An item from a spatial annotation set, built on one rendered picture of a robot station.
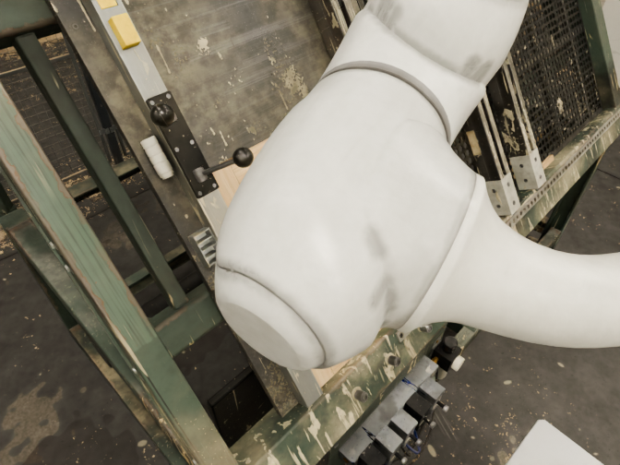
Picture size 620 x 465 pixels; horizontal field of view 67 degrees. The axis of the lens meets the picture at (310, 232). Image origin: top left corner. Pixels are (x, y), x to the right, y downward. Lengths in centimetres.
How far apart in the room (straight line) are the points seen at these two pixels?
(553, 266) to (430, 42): 15
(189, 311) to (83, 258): 26
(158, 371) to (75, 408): 144
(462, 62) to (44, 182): 68
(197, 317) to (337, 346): 80
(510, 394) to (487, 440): 25
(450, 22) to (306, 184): 14
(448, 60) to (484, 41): 2
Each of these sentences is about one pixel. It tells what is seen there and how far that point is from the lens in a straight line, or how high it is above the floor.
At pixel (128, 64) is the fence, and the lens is 93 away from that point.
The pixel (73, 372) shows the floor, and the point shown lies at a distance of 244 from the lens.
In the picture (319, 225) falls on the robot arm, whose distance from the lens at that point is 21.
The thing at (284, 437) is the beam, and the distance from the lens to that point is 109.
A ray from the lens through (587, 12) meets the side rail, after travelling 238.
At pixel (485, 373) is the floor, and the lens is 233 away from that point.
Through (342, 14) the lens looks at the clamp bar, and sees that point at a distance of 120.
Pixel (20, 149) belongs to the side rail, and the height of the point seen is 151.
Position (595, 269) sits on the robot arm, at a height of 173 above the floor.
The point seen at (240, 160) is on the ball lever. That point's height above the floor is 144.
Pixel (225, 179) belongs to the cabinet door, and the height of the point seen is 133.
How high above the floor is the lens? 192
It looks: 44 degrees down
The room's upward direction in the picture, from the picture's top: straight up
